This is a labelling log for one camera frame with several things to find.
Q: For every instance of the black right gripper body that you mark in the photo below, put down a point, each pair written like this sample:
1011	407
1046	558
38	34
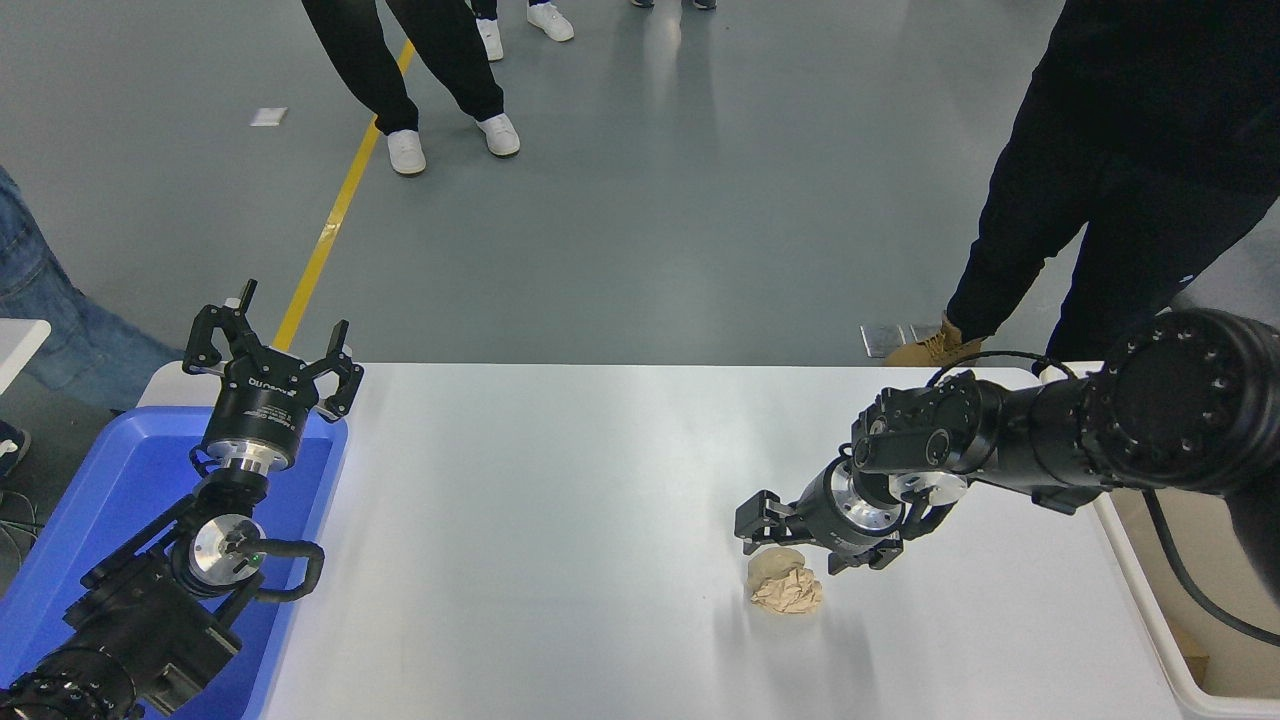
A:
822	520

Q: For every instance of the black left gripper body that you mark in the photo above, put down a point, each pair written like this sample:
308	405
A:
262	410

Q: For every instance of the tan paper ball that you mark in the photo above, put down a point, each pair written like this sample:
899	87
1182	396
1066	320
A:
785	585

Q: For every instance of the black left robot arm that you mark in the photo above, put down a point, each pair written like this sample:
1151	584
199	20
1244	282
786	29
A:
130	620

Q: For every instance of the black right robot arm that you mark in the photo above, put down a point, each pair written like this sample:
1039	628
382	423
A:
1170	400

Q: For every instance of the seated person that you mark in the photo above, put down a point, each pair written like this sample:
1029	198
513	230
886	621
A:
60	320

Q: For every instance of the blue plastic tray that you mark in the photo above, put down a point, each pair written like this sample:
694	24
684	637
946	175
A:
110	480

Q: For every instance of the metal floor plate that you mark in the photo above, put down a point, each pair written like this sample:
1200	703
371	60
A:
882	340
922	332

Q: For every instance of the small white table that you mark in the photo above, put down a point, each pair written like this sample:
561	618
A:
18	350

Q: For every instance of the white paper scrap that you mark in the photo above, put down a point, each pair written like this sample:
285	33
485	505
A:
268	116

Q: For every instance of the person with white shoes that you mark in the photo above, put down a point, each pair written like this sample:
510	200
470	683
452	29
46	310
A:
548	20
440	60

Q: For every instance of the large pale plastic bin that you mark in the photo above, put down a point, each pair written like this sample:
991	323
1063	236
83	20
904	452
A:
1230	660

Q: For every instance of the person beside bin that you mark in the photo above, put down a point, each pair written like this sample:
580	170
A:
1130	150

